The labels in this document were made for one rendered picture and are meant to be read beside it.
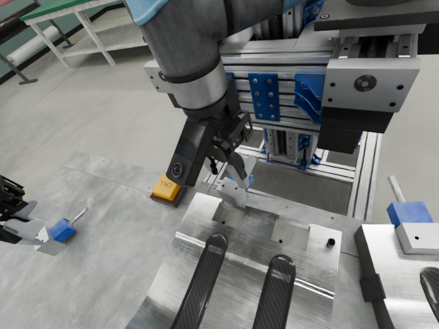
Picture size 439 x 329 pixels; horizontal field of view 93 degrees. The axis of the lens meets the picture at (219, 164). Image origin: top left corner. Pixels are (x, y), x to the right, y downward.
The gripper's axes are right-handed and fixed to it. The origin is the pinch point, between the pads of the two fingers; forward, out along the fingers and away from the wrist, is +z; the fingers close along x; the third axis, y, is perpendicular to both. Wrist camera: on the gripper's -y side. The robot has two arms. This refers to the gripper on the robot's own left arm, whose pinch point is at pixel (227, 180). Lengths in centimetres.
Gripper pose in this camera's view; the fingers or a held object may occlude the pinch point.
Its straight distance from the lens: 44.4
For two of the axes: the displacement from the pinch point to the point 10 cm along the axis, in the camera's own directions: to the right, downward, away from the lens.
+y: 5.8, -7.3, 3.6
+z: 2.6, 5.9, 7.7
